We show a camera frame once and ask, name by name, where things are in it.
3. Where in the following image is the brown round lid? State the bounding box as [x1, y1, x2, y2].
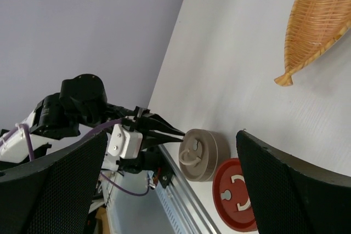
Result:
[178, 129, 207, 182]

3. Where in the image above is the aluminium mounting rail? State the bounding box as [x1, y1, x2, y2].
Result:
[158, 145, 234, 233]

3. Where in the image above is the woven bamboo boat basket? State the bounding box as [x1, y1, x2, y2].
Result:
[274, 0, 350, 87]

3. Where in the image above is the red round lid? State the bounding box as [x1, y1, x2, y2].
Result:
[212, 158, 257, 232]

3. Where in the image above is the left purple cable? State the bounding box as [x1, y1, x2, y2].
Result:
[4, 118, 157, 197]

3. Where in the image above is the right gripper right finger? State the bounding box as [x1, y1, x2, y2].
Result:
[236, 130, 350, 233]

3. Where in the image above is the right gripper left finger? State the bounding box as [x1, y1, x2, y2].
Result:
[1, 132, 107, 233]

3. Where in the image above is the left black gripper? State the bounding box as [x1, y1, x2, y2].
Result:
[104, 106, 184, 174]

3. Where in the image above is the brown steel lunch container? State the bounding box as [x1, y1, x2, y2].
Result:
[203, 130, 231, 181]

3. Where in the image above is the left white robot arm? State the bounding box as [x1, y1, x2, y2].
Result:
[1, 73, 185, 174]

